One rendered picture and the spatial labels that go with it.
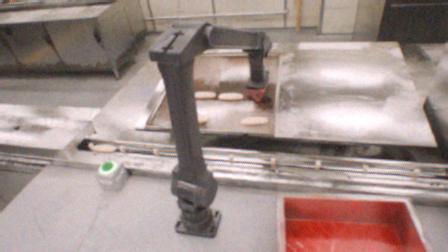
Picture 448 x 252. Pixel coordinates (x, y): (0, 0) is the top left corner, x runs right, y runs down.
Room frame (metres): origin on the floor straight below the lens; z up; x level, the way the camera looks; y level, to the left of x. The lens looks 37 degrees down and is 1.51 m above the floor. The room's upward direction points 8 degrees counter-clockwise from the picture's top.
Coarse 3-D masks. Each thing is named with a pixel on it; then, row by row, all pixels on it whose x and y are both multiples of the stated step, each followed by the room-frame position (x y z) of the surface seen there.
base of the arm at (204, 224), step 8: (200, 208) 0.46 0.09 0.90; (208, 208) 0.48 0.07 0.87; (184, 216) 0.45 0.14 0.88; (192, 216) 0.44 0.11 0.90; (200, 216) 0.44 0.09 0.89; (208, 216) 0.45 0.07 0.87; (216, 216) 0.48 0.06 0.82; (176, 224) 0.46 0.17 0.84; (184, 224) 0.45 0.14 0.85; (192, 224) 0.44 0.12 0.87; (200, 224) 0.43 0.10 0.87; (208, 224) 0.44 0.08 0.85; (216, 224) 0.45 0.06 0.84; (184, 232) 0.44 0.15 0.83; (192, 232) 0.43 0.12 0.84; (200, 232) 0.43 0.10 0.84; (208, 232) 0.43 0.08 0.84; (216, 232) 0.43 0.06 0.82
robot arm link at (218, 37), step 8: (208, 32) 0.55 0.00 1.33; (216, 32) 0.57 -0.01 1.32; (224, 32) 0.60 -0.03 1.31; (232, 32) 0.70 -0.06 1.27; (240, 32) 0.74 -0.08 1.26; (248, 32) 0.79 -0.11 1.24; (256, 32) 0.83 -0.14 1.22; (264, 32) 0.88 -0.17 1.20; (208, 40) 0.54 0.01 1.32; (216, 40) 0.56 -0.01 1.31; (224, 40) 0.59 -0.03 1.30; (232, 40) 0.70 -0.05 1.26; (240, 40) 0.74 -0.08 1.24; (248, 40) 0.78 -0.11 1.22; (256, 40) 0.82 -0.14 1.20; (216, 48) 0.62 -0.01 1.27; (224, 48) 0.66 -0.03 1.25; (232, 48) 0.70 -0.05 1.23; (240, 48) 0.74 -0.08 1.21; (248, 48) 0.79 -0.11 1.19; (256, 48) 0.82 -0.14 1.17
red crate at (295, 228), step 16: (288, 224) 0.42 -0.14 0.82; (304, 224) 0.42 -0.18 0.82; (320, 224) 0.41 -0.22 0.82; (336, 224) 0.40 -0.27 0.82; (352, 224) 0.39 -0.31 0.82; (368, 224) 0.39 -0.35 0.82; (384, 224) 0.38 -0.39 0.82; (288, 240) 0.38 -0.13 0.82; (304, 240) 0.37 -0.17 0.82; (320, 240) 0.36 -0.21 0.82; (336, 240) 0.36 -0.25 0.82; (352, 240) 0.35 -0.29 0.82; (368, 240) 0.34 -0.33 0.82; (384, 240) 0.34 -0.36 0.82
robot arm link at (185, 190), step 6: (180, 180) 0.49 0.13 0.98; (180, 186) 0.48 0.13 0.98; (186, 186) 0.47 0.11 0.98; (192, 186) 0.47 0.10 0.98; (180, 192) 0.47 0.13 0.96; (186, 192) 0.46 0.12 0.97; (192, 192) 0.46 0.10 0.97; (180, 198) 0.47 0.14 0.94; (186, 198) 0.46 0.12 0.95; (192, 198) 0.45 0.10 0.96; (180, 204) 0.46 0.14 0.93; (186, 204) 0.45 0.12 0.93; (192, 204) 0.45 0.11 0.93; (186, 210) 0.45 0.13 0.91; (192, 210) 0.44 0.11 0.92
